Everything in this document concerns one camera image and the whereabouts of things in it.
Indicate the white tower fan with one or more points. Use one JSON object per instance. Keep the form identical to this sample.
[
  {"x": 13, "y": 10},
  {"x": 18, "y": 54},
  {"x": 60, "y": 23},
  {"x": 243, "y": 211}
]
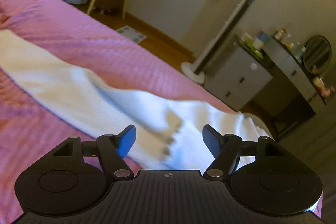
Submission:
[{"x": 194, "y": 71}]

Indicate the pink ribbed bedspread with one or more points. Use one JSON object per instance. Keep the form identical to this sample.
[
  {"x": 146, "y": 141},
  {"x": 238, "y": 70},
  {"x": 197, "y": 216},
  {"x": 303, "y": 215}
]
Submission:
[{"x": 50, "y": 170}]

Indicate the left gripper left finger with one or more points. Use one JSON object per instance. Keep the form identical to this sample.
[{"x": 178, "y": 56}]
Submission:
[{"x": 113, "y": 149}]

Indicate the grey drawer cabinet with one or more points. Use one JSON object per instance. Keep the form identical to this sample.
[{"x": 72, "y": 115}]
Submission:
[{"x": 236, "y": 76}]

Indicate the grey dressing desk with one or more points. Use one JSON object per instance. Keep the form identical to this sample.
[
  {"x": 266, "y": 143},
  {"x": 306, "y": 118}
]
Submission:
[{"x": 289, "y": 98}]

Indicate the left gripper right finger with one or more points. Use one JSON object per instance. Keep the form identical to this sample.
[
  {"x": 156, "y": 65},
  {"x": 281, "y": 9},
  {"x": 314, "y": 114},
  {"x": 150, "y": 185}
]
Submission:
[{"x": 225, "y": 150}]

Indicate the bathroom scale on floor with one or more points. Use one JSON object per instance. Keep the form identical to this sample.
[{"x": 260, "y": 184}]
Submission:
[{"x": 131, "y": 34}]

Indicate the white knitted small garment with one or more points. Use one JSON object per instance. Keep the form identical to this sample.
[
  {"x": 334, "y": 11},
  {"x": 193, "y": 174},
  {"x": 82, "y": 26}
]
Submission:
[{"x": 168, "y": 132}]

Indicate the round black mirror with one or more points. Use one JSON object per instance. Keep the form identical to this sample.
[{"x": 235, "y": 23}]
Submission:
[{"x": 317, "y": 55}]

